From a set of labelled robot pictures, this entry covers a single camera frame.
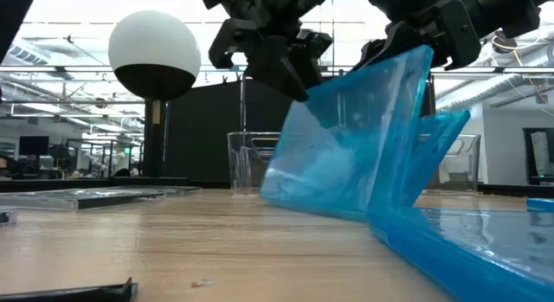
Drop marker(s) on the black plastic strip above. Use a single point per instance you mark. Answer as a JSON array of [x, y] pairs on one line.
[[86, 293]]

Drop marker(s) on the clear plastic bin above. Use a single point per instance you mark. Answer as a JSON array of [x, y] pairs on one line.
[[463, 163], [242, 163]]

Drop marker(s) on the white globe table lamp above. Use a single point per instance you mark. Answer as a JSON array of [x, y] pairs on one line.
[[153, 42]]

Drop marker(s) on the black aluminium table frame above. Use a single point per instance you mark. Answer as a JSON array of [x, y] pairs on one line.
[[43, 185]]

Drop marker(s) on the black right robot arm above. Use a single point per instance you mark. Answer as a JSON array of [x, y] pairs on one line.
[[510, 8]]

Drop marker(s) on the black computer monitor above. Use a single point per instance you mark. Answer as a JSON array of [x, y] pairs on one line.
[[34, 145]]

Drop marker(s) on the small clear plastic scrap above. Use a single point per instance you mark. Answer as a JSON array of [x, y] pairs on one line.
[[202, 283]]

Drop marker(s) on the dark framed doorway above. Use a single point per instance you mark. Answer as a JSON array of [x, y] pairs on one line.
[[527, 155]]

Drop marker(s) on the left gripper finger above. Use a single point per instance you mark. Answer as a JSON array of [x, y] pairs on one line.
[[277, 68], [313, 51]]

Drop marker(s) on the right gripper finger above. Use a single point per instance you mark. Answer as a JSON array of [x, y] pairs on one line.
[[389, 44]]

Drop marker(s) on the clear jewel case black tray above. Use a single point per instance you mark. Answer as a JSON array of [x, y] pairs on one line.
[[6, 217], [182, 190], [86, 200]]

